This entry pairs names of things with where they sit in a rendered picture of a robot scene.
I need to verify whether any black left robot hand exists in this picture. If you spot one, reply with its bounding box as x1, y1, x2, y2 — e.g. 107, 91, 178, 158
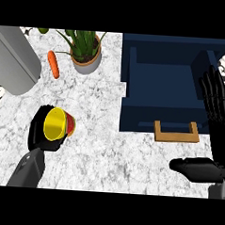
26, 103, 71, 153

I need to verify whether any orange carrot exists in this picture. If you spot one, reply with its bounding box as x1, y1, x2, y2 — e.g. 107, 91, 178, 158
45, 49, 62, 80

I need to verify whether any dark blue cabinet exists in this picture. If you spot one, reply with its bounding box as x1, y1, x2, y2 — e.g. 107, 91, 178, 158
120, 33, 225, 89

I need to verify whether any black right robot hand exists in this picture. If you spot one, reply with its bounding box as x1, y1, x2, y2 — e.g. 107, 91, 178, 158
168, 61, 225, 185

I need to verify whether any grey rounded appliance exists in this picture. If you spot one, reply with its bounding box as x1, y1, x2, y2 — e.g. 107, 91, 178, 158
0, 25, 45, 98

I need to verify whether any potted green plant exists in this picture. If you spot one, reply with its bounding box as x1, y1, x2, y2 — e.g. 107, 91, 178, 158
53, 29, 108, 77

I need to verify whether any green vegetable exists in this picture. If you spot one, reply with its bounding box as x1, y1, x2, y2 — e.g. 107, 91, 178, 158
36, 27, 50, 35

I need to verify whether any wooden drawer handle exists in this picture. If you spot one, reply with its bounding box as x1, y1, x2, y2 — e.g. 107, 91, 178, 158
153, 119, 201, 145

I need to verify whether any yellow and red cup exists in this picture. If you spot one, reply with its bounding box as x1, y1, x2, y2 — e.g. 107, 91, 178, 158
42, 105, 78, 144

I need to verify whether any dark blue open drawer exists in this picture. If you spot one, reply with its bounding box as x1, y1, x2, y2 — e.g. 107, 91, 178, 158
118, 44, 225, 139

